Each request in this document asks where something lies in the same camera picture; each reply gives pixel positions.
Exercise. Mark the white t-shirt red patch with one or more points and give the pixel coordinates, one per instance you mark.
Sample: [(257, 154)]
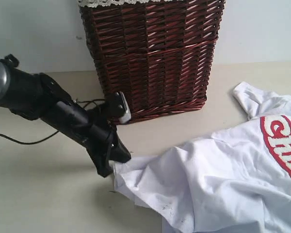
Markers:
[(236, 180)]

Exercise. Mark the dark red wicker basket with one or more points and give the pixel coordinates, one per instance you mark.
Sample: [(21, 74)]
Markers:
[(158, 54)]

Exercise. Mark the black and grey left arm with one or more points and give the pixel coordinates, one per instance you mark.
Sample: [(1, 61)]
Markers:
[(38, 96)]

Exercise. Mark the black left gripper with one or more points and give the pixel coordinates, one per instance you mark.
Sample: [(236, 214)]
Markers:
[(103, 145)]

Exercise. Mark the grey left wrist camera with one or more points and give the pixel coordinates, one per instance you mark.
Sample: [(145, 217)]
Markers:
[(118, 107)]

